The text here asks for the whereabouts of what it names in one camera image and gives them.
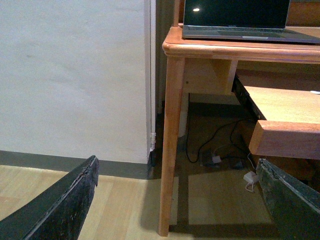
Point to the white pipe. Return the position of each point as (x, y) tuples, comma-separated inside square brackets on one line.
[(183, 115)]

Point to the wooden keyboard tray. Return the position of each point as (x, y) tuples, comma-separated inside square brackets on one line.
[(287, 110)]

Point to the grey laptop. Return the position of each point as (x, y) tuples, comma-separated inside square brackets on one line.
[(241, 20)]

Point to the wooden desk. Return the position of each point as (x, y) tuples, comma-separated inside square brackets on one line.
[(226, 56)]

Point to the power strip on floor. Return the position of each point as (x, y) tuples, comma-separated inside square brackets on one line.
[(211, 160)]

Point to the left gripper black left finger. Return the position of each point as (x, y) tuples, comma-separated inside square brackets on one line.
[(60, 211)]

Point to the white face mask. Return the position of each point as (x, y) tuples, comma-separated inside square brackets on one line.
[(251, 179)]

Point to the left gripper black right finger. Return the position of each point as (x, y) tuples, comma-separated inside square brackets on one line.
[(293, 205)]

